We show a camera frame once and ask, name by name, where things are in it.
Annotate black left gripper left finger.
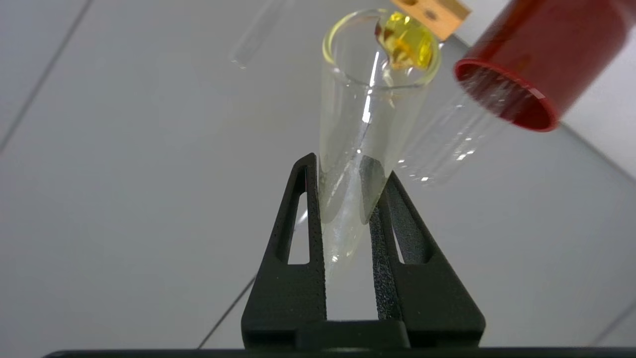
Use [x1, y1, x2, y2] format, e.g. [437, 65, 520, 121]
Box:
[241, 153, 328, 349]

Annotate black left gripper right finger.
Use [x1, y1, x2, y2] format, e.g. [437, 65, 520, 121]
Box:
[369, 171, 486, 349]

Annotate yellow pigment test tube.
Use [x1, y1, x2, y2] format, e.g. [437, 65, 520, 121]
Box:
[318, 7, 443, 271]

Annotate wooden test tube rack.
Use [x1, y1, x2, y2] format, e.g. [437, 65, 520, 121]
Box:
[390, 0, 472, 41]

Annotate red plastic cup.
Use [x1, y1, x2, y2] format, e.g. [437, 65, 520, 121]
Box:
[454, 0, 636, 132]

